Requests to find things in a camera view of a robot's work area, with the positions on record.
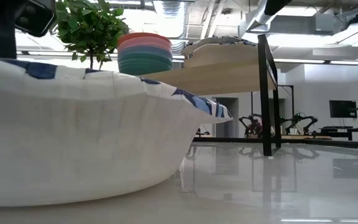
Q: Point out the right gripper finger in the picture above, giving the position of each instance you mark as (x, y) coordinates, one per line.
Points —
(275, 6)

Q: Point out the pink plastic bowl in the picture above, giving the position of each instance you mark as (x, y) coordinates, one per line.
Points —
(145, 42)

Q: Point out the orange plastic bowl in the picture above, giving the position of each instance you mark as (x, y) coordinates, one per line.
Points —
(141, 35)

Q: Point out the blue plastic bowl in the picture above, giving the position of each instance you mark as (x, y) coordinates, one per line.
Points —
(145, 50)

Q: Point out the teal plastic bowl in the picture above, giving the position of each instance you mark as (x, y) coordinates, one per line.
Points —
(145, 65)

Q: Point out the background robot arm red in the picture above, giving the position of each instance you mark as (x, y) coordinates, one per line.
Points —
(252, 124)

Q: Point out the background robot arm green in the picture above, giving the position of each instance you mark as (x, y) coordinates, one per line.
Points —
(300, 119)

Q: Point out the wooden shelf board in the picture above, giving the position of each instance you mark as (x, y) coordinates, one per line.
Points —
(216, 79)

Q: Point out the green potted plant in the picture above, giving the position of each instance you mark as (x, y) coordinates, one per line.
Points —
(89, 28)

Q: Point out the black computer monitor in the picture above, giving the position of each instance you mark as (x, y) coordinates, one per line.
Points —
(343, 109)

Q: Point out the black background desk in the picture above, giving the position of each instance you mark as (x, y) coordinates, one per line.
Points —
(340, 130)

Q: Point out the silver ventilation duct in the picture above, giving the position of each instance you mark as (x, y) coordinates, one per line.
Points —
(253, 18)

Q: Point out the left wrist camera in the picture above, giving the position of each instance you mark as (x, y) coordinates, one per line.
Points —
(37, 17)

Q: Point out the black metal shelf frame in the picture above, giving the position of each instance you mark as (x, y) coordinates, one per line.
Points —
(264, 109)

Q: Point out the ribbed flexible duct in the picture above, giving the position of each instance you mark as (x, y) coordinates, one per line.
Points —
(171, 12)

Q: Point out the black table edge rail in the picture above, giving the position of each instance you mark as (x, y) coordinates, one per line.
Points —
(322, 143)

